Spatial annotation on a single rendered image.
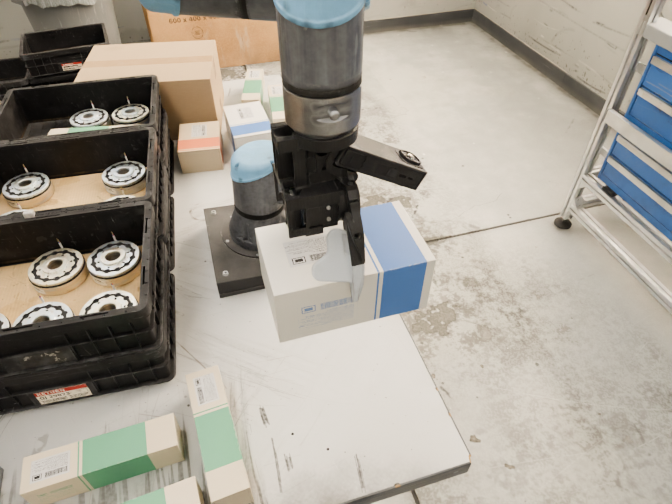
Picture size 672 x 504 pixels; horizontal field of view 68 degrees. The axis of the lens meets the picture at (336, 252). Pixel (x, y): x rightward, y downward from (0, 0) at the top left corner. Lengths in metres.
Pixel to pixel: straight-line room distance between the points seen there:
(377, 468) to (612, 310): 1.55
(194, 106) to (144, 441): 1.05
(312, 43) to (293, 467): 0.71
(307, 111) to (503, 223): 2.10
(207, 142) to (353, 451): 0.98
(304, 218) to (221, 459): 0.48
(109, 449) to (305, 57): 0.72
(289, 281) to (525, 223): 2.06
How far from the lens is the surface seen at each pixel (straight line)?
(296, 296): 0.58
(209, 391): 0.96
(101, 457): 0.96
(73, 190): 1.37
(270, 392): 1.01
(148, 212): 1.06
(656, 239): 2.21
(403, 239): 0.63
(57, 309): 1.04
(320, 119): 0.47
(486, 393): 1.88
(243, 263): 1.16
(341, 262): 0.56
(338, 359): 1.04
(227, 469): 0.89
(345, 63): 0.45
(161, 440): 0.94
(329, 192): 0.52
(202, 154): 1.52
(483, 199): 2.64
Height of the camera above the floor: 1.57
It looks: 44 degrees down
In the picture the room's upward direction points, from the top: straight up
